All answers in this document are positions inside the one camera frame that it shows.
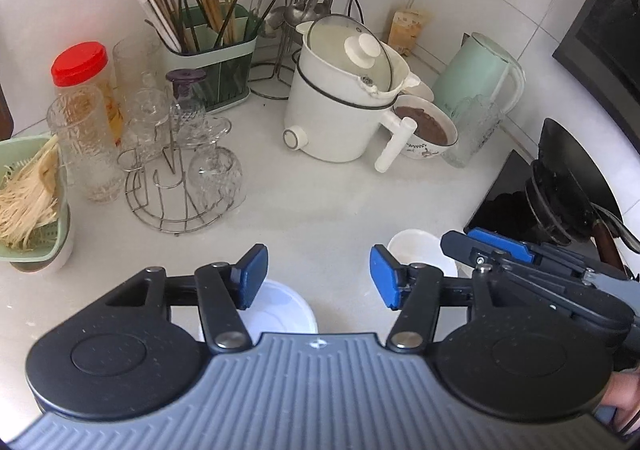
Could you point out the white ceramic bowl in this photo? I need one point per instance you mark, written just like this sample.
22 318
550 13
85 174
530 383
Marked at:
60 260

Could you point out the tall clear glass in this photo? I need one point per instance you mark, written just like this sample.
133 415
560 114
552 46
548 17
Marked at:
135 65

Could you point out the dried noodles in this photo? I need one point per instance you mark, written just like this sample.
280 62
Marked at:
25 205

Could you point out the clear faceted glass cup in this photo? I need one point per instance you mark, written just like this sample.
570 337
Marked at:
215 130

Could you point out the round patterned glass cup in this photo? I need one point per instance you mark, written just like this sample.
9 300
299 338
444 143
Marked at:
215 177

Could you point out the green chopstick holder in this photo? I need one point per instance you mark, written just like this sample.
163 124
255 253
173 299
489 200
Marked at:
225 80

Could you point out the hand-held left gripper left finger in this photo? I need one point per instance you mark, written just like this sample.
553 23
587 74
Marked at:
252 275

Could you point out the pale green kettle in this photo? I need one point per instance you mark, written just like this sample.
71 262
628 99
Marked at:
480 70

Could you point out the clear stemmed glass cup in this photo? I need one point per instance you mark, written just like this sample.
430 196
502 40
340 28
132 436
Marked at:
147 122

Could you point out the green strainer basket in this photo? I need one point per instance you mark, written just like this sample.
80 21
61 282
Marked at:
55 230

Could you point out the black induction cooktop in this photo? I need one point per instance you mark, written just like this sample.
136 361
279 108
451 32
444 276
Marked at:
505 210

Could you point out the large white plastic bowl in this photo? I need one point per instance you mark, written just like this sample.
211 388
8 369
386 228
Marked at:
280 310

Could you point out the small white plastic bowl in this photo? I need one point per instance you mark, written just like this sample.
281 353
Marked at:
417 245

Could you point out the bowl with brown contents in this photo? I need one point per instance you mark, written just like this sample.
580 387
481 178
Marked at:
425 127

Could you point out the yellow packet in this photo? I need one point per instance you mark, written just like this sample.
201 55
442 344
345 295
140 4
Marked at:
407 30

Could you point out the dark wooden cutting board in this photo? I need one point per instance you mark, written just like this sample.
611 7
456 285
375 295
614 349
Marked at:
4 115

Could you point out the red-lid clear jar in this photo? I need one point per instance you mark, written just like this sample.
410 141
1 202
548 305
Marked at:
82 75

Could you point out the white electric pot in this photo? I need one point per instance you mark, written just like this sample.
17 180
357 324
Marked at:
335 125

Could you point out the black wok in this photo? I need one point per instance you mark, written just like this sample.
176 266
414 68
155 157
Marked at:
565 175

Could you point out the person's right hand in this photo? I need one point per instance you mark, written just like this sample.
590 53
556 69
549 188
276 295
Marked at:
625 400

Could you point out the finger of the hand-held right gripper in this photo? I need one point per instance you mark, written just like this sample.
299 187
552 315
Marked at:
462 250
500 245

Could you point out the tall patterned glass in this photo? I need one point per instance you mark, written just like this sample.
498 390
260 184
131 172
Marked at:
87 150

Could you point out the purple-base glass cup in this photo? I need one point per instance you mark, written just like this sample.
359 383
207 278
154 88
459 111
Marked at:
186 95

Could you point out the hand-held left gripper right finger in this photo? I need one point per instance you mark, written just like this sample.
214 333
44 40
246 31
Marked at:
385 280

